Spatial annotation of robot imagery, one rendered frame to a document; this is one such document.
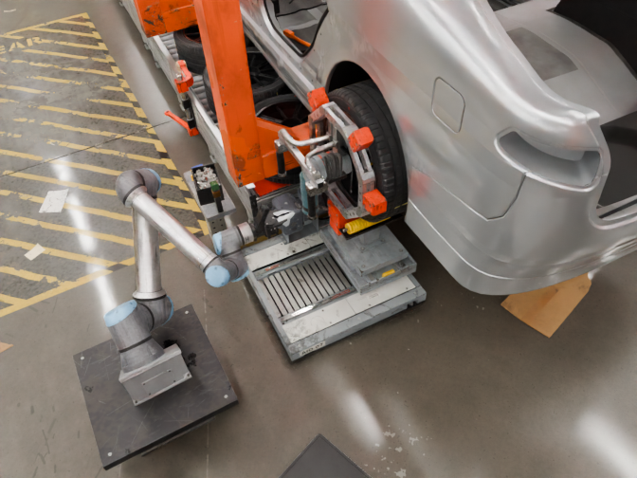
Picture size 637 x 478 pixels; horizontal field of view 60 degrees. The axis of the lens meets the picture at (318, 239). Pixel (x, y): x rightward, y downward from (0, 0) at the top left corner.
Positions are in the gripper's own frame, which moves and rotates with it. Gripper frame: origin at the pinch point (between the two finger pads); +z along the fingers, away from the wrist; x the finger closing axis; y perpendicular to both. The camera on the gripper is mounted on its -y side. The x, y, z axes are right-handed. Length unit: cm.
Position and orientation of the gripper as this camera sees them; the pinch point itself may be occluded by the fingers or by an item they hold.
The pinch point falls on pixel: (291, 211)
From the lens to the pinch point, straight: 246.4
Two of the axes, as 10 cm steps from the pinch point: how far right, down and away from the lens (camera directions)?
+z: 8.9, -3.6, 2.8
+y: 0.4, 6.7, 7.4
